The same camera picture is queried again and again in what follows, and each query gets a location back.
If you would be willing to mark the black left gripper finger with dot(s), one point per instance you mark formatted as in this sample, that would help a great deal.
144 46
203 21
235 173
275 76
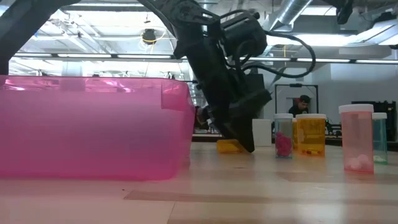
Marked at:
217 126
248 121

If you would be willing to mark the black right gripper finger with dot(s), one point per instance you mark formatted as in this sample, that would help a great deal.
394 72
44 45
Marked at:
345 11

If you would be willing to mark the small orange pill bottle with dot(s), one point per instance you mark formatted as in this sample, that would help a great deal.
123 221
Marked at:
228 146

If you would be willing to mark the clear bottle with pink pills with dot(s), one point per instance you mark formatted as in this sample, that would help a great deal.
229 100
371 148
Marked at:
283 146

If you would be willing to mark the wide orange pill bottle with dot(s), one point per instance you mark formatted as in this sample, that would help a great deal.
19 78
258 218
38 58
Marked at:
311 133

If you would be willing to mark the pink pill bottle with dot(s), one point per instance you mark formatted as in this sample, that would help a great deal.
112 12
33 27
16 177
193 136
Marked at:
357 140

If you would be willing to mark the pink-red translucent plastic bin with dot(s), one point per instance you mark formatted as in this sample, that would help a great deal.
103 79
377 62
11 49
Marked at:
93 130

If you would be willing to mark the teal pill bottle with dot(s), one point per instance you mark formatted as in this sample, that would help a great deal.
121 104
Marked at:
381 140

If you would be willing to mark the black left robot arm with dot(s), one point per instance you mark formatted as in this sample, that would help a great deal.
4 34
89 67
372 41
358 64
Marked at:
174 12

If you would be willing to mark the white plant pot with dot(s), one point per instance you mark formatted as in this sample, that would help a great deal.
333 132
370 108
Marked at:
261 132

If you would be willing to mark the person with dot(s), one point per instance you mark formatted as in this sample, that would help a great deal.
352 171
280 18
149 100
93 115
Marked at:
300 109

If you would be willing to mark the long ceiling light fixture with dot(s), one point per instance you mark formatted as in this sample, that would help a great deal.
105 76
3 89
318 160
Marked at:
323 60
84 56

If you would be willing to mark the black machine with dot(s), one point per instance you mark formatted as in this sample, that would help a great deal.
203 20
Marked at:
391 124

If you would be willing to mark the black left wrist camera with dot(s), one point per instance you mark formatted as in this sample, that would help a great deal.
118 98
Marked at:
245 34

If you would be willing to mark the silver ceiling duct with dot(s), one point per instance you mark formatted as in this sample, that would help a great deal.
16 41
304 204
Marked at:
290 12

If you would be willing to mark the black metal rack frame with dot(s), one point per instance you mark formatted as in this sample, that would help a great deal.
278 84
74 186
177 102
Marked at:
295 85

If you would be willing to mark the black overhead camera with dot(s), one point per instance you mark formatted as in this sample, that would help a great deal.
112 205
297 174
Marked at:
149 36

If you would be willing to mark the black metal table frame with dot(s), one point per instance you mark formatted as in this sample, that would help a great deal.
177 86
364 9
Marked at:
18 31

